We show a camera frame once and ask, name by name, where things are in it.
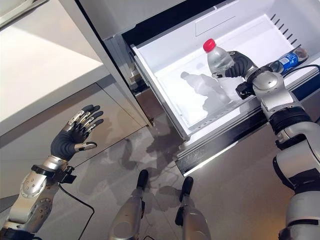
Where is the blue label soda bottle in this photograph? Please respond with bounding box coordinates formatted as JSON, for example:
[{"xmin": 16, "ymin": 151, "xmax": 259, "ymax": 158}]
[{"xmin": 268, "ymin": 47, "xmax": 309, "ymax": 75}]

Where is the robot left leg silver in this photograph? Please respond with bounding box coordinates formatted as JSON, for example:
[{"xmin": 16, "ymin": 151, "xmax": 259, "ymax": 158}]
[{"xmin": 105, "ymin": 169, "xmax": 150, "ymax": 240}]

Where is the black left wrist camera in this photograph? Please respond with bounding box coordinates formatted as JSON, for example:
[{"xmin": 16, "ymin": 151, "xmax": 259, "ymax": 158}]
[{"xmin": 56, "ymin": 165, "xmax": 77, "ymax": 185}]

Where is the robot right leg silver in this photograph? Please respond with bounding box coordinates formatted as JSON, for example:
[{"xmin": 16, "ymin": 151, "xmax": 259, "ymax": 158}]
[{"xmin": 174, "ymin": 176, "xmax": 211, "ymax": 240}]

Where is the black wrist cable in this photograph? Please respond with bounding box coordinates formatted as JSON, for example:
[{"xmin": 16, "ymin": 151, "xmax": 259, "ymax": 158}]
[
  {"xmin": 57, "ymin": 183, "xmax": 95, "ymax": 240},
  {"xmin": 281, "ymin": 64, "xmax": 320, "ymax": 76}
]

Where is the white refrigerator drawer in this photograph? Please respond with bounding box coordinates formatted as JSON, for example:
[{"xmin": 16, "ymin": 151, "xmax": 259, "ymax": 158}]
[{"xmin": 130, "ymin": 13, "xmax": 320, "ymax": 141}]

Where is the robot leg silver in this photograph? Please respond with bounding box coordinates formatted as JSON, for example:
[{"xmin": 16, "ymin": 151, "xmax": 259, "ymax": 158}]
[
  {"xmin": 105, "ymin": 169, "xmax": 150, "ymax": 240},
  {"xmin": 174, "ymin": 176, "xmax": 211, "ymax": 240}
]

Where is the grey wooden cabinet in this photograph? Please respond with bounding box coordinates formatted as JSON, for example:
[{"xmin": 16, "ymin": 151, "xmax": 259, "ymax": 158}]
[{"xmin": 0, "ymin": 74, "xmax": 153, "ymax": 201}]

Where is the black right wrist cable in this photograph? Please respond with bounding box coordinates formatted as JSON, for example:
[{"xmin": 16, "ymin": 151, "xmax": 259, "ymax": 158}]
[{"xmin": 281, "ymin": 64, "xmax": 320, "ymax": 76}]

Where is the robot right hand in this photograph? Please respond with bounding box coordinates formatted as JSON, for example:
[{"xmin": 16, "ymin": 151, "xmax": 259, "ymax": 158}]
[{"xmin": 211, "ymin": 50, "xmax": 259, "ymax": 83}]

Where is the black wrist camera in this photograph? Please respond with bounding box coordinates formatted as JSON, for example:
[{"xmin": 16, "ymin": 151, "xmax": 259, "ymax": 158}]
[
  {"xmin": 236, "ymin": 81, "xmax": 256, "ymax": 100},
  {"xmin": 56, "ymin": 165, "xmax": 77, "ymax": 185}
]

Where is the clear bottle red cap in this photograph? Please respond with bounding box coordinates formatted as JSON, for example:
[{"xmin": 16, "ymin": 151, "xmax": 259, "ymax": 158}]
[{"xmin": 202, "ymin": 38, "xmax": 245, "ymax": 101}]

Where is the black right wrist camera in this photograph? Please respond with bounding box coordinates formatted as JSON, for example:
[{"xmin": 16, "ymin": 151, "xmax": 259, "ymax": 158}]
[{"xmin": 236, "ymin": 81, "xmax": 256, "ymax": 100}]

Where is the silver refrigerator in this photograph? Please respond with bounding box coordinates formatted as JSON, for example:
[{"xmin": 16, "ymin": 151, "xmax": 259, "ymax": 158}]
[{"xmin": 57, "ymin": 0, "xmax": 320, "ymax": 179}]

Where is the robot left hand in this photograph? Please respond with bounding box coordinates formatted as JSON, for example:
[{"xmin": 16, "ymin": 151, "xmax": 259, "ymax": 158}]
[{"xmin": 50, "ymin": 104, "xmax": 105, "ymax": 161}]

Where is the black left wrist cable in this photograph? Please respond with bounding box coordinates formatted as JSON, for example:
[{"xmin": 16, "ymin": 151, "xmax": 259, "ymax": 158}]
[{"xmin": 57, "ymin": 183, "xmax": 95, "ymax": 240}]

